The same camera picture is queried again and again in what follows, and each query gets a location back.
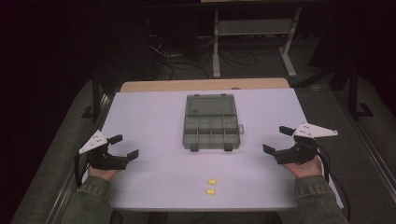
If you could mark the person's left hand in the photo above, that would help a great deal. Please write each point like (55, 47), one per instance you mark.
(102, 173)

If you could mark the grey plastic compartment organizer box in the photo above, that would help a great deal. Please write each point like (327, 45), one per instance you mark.
(211, 124)

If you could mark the white metal desk frame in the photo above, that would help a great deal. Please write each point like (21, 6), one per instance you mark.
(255, 27)

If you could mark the small yellow plug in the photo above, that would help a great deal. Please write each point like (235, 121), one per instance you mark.
(211, 181)
(210, 192)

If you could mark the person's right hand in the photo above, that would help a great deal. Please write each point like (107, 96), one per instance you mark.
(306, 169)

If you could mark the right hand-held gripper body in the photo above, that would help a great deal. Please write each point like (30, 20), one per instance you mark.
(299, 151)

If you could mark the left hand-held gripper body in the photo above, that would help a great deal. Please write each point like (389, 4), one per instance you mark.
(104, 158)

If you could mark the black metal stand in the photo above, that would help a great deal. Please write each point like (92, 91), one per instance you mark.
(355, 93)

